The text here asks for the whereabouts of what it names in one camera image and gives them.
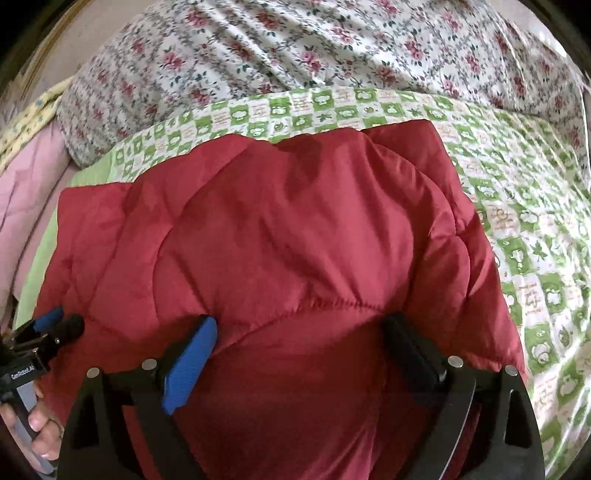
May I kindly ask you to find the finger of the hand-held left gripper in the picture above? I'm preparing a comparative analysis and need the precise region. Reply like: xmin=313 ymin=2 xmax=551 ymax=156
xmin=50 ymin=315 xmax=86 ymax=354
xmin=33 ymin=306 xmax=65 ymax=332

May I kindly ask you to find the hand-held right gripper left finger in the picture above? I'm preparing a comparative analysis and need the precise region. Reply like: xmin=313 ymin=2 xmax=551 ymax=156
xmin=58 ymin=315 xmax=219 ymax=480

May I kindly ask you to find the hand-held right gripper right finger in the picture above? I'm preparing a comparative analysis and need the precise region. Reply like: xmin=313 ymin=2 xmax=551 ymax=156
xmin=382 ymin=312 xmax=549 ymax=480

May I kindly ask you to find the red quilted jacket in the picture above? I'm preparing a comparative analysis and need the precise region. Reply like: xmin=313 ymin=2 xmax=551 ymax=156
xmin=34 ymin=117 xmax=528 ymax=480

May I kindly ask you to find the person's left hand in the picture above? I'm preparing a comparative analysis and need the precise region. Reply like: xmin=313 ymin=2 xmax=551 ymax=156
xmin=0 ymin=382 xmax=64 ymax=461

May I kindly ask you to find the pink quilt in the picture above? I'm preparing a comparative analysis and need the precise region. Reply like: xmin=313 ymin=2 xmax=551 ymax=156
xmin=0 ymin=121 xmax=80 ymax=326

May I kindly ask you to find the green checked bed sheet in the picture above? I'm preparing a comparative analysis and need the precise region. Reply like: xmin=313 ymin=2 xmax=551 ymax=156
xmin=14 ymin=85 xmax=591 ymax=480

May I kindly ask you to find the yellow floral blanket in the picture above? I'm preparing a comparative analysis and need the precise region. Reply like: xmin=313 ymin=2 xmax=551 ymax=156
xmin=0 ymin=75 xmax=78 ymax=172

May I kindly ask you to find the floral print quilt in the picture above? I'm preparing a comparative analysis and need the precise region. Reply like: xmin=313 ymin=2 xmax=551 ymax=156
xmin=55 ymin=0 xmax=588 ymax=171

